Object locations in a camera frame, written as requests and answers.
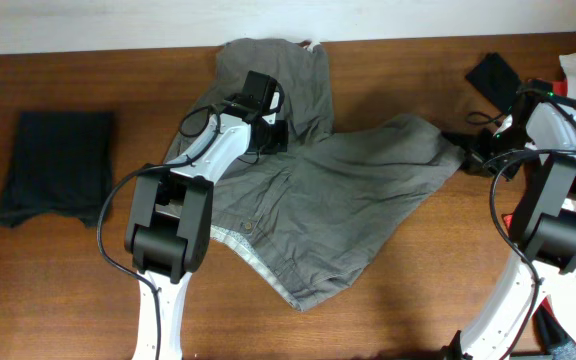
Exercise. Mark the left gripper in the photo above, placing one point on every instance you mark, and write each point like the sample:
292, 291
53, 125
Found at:
280, 138

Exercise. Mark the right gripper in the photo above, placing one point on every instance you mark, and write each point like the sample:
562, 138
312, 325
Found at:
475, 150

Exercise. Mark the grey shorts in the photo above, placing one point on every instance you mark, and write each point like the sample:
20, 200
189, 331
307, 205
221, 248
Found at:
311, 219

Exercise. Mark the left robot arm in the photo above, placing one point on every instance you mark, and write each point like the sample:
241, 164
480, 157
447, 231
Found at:
170, 220

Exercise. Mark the black garment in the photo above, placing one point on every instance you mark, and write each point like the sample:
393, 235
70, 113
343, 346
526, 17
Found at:
496, 81

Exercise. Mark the folded dark green garment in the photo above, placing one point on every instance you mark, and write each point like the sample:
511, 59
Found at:
60, 164

